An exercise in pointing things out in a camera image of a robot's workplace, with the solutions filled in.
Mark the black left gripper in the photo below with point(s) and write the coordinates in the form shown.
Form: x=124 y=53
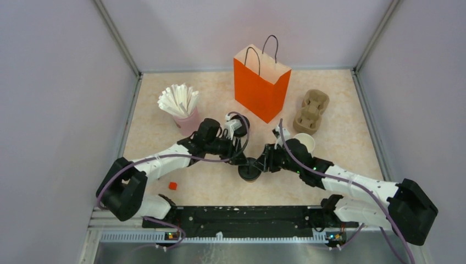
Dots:
x=231 y=149

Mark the orange paper bag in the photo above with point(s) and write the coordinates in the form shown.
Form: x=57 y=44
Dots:
x=261 y=81

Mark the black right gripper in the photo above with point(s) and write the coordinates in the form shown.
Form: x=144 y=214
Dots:
x=268 y=158

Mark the black lid stack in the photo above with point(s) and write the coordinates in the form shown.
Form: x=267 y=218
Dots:
x=241 y=126

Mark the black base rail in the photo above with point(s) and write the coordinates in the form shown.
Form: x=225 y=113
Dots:
x=254 y=221

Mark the black coffee cup lid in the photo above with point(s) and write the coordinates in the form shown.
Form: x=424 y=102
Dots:
x=248 y=170

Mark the small red cube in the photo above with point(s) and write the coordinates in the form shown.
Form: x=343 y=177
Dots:
x=172 y=185

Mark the brown paper cup stack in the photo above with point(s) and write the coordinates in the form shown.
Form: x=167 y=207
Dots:
x=306 y=140

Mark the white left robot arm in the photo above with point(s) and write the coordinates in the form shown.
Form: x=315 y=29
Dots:
x=123 y=190

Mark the cardboard cup carrier stack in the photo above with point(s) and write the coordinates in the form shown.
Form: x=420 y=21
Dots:
x=308 y=118

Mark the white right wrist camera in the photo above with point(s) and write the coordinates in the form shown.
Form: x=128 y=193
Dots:
x=282 y=135

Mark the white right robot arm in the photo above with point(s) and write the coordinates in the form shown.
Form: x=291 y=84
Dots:
x=403 y=206

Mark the pink straw holder cup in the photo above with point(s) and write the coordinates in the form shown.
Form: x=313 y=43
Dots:
x=188 y=125

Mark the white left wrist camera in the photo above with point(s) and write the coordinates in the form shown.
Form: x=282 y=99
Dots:
x=232 y=126

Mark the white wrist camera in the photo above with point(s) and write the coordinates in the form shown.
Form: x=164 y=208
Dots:
x=232 y=126
x=282 y=135

